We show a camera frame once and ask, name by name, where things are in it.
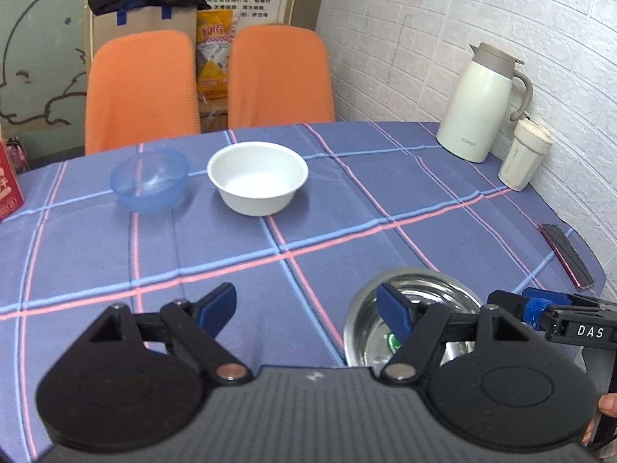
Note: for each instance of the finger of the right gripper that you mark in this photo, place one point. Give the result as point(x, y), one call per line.
point(529, 305)

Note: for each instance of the yellow snack package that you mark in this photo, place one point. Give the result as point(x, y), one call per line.
point(214, 35)

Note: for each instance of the left orange chair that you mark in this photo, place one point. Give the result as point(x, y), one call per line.
point(141, 88)

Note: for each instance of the red cracker box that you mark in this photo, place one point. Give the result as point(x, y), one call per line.
point(11, 196)

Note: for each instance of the white ceramic bowl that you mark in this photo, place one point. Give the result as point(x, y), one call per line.
point(256, 178)

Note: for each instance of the cream thermos jug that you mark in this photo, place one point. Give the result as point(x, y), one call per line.
point(479, 103)

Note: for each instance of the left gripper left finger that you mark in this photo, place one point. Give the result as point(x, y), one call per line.
point(177, 345)

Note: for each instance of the stainless steel bowl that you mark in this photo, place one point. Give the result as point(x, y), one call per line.
point(368, 341)

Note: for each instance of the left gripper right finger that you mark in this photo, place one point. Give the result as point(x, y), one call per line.
point(423, 330)

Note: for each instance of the orange chair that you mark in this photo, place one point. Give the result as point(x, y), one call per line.
point(278, 75)
point(141, 88)

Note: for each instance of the right orange chair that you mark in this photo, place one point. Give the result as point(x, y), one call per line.
point(278, 75)

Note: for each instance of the person's hand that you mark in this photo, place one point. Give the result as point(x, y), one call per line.
point(607, 407)

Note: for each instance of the blue plaid tablecloth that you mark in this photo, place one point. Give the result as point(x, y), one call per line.
point(380, 196)

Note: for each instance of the black smartphone red case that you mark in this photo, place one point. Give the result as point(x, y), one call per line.
point(570, 260)

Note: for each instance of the brown paper bag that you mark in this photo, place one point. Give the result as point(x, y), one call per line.
point(108, 27)

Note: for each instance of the blue plastic bowl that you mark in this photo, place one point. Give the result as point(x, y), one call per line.
point(151, 181)

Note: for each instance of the cream travel cup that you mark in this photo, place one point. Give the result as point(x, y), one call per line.
point(529, 146)

